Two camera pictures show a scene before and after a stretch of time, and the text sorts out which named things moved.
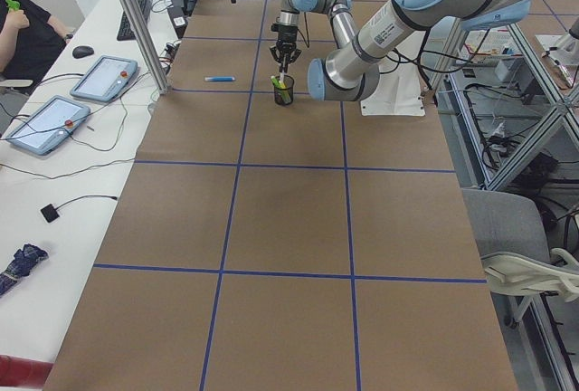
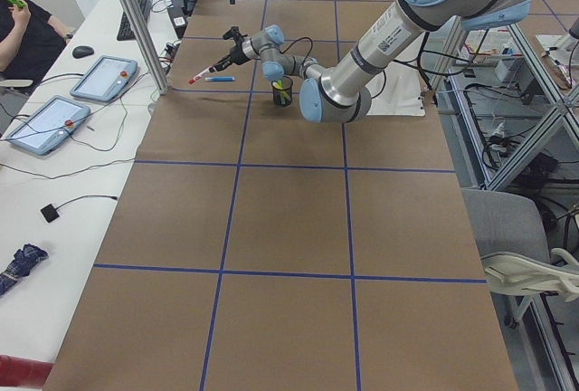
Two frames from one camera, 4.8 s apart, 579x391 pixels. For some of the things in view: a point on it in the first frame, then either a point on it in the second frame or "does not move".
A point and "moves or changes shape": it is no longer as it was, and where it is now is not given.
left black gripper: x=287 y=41 to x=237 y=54
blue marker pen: x=220 y=79 does not move
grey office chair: x=511 y=233 does not move
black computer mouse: x=82 y=51 does not move
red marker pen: x=282 y=74 moves or changes shape
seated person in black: x=31 y=38 does not move
